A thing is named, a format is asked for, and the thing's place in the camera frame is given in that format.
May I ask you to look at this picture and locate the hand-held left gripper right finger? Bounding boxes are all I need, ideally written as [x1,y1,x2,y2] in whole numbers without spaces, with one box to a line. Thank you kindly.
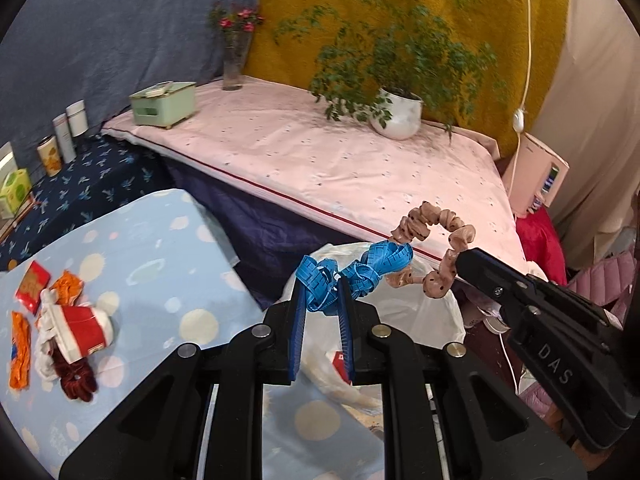
[337,277,588,480]

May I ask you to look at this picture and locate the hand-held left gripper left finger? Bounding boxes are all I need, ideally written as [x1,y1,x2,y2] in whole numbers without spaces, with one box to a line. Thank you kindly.
[59,280,307,480]

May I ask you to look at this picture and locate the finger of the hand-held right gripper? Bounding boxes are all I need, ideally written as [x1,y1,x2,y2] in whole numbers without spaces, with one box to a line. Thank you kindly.
[456,247,540,312]

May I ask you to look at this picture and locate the white bag-lined trash bin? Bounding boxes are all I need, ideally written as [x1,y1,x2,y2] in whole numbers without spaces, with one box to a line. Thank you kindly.
[279,242,467,409]

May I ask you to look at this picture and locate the blue measuring tape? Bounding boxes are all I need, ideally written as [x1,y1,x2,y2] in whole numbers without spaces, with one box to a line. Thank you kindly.
[295,240,415,317]

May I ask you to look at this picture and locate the dark red velvet scrunchie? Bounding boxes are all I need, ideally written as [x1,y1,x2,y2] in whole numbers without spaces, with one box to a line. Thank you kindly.
[50,347,99,403]

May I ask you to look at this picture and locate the white red wrapper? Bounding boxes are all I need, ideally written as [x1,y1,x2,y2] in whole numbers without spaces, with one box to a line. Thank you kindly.
[32,290,65,382]

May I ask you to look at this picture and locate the red paper packet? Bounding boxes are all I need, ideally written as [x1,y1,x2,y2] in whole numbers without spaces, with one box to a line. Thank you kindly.
[15,261,52,310]

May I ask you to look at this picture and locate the orange printed snack wrapper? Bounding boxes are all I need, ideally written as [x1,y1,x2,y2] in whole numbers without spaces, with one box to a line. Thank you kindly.
[9,311,34,391]

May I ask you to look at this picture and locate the red cloth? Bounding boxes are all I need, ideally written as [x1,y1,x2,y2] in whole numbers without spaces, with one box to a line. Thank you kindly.
[515,207,568,286]

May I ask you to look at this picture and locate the navy bed skirt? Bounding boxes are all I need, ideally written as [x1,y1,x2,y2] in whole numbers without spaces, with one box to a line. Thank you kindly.
[160,155,392,311]

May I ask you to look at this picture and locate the pink puffer jacket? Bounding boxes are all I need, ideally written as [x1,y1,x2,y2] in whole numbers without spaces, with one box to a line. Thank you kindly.
[520,250,640,411]

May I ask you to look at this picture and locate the pink appliance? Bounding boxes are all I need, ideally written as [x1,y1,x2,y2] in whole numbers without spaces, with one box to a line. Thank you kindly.
[502,132,571,218]

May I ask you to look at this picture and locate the pink bed sheet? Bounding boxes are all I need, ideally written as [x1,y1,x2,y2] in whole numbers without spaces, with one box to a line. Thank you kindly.
[100,76,531,275]

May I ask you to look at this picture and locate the light blue polka dot cloth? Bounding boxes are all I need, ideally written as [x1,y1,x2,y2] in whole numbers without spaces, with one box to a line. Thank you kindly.
[0,188,391,480]

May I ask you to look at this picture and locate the green plant in white pot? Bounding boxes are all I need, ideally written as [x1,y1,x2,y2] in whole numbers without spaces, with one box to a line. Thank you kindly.
[274,0,511,141]

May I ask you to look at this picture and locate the beige curtain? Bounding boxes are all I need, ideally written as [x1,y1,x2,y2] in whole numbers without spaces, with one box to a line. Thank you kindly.
[520,0,640,271]

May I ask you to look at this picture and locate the dark blue printed cloth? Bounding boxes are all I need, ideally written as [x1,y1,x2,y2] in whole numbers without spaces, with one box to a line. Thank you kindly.
[0,135,171,272]

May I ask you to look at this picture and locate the mint green box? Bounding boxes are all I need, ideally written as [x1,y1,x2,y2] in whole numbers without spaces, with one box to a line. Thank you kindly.
[130,81,197,129]

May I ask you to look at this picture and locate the glass vase with pink flowers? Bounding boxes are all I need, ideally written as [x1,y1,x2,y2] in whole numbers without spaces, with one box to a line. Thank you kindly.
[207,0,265,92]

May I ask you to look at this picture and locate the wooden tray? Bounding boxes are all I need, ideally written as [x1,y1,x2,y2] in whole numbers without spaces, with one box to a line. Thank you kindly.
[0,192,40,241]

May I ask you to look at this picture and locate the tall white cylinder container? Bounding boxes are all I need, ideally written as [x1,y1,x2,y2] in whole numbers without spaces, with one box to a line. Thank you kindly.
[52,114,77,163]

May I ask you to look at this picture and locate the orange printed can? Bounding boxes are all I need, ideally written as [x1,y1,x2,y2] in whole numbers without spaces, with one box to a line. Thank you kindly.
[36,136,63,177]

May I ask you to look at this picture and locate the short white cylinder container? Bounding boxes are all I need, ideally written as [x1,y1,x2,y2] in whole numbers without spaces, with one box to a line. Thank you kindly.
[66,100,90,138]

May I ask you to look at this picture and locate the green carton box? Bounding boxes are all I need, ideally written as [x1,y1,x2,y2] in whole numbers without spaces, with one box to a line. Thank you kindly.
[0,168,32,218]

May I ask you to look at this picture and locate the mustard yellow blanket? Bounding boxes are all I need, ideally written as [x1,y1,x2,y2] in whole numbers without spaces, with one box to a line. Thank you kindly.
[243,0,571,161]

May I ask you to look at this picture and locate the grey-blue hanging blanket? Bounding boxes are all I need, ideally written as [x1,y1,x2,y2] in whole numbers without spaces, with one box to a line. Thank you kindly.
[0,0,263,171]

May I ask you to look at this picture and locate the thin white cable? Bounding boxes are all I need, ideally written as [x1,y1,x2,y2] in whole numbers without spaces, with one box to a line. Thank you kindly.
[497,331,519,391]

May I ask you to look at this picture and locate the white cable with switch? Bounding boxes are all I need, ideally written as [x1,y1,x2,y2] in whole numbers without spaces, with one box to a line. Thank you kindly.
[512,0,534,134]

